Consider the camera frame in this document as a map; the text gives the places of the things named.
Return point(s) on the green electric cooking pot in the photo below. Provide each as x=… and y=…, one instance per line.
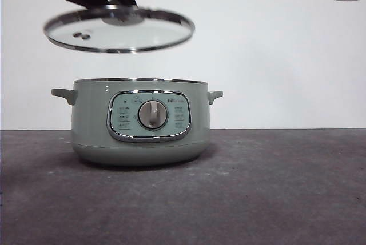
x=91, y=125

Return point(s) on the glass lid with green knob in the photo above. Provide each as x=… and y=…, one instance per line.
x=148, y=32

